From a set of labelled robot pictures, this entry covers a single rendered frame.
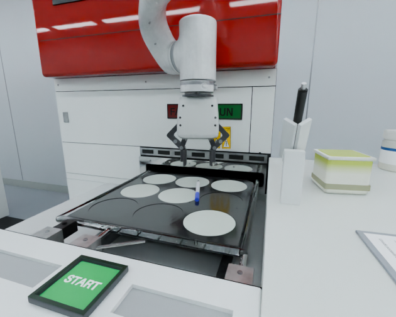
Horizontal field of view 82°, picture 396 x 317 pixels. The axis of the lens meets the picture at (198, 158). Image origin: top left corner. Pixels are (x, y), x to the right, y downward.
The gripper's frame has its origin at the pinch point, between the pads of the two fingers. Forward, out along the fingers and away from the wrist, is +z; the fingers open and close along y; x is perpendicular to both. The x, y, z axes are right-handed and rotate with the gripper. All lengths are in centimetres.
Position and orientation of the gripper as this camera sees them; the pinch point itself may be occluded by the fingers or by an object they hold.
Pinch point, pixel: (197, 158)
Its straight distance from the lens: 57.4
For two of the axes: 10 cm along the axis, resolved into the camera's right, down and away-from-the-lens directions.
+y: -10.0, -0.1, 0.3
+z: 0.0, 9.8, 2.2
